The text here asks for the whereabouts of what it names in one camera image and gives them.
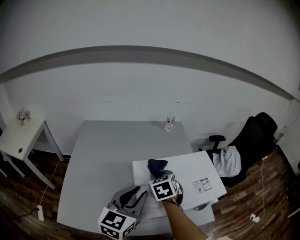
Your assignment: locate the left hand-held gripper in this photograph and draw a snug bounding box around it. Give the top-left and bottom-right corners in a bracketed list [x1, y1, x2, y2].
[97, 186, 149, 240]

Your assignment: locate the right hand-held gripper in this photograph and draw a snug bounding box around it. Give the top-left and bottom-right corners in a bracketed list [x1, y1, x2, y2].
[147, 169, 185, 204]

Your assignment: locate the dark blue cloth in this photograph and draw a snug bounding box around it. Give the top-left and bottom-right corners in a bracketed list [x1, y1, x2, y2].
[147, 158, 169, 180]

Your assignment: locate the person's right forearm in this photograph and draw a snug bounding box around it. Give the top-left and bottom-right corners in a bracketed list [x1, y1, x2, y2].
[162, 196, 208, 240]

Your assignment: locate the crumpled white garment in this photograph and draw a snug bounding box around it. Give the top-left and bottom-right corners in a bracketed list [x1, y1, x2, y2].
[212, 145, 242, 178]

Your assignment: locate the clear plastic water bottle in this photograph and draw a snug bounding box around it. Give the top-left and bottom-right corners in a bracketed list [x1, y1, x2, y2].
[165, 109, 176, 132]

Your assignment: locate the black office chair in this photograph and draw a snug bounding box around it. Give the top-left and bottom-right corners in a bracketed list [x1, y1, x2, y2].
[198, 112, 278, 188]

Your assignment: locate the white side table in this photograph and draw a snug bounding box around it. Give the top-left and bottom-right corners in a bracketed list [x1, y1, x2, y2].
[0, 116, 64, 190]

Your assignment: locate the small flower pot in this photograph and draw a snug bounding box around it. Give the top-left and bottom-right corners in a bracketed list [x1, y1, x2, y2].
[15, 108, 31, 126]

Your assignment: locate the white power cable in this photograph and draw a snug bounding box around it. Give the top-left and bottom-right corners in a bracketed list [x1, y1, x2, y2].
[40, 158, 62, 207]
[259, 157, 268, 218]

